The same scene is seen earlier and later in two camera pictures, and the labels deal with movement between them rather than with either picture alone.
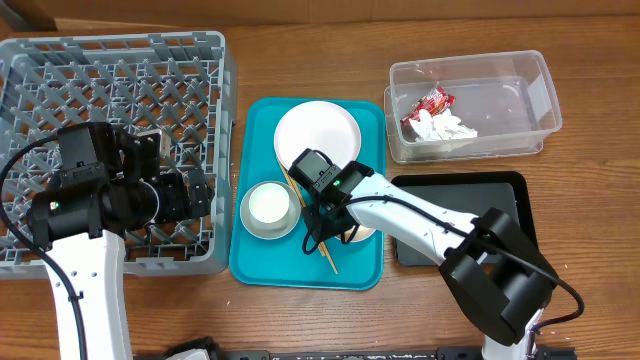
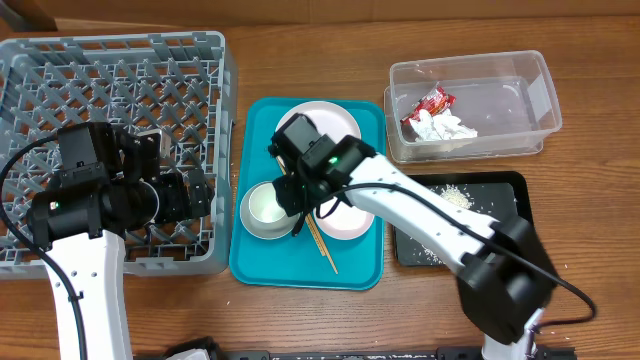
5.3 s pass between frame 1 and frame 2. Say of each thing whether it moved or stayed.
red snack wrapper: stayed
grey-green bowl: stayed
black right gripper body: moved
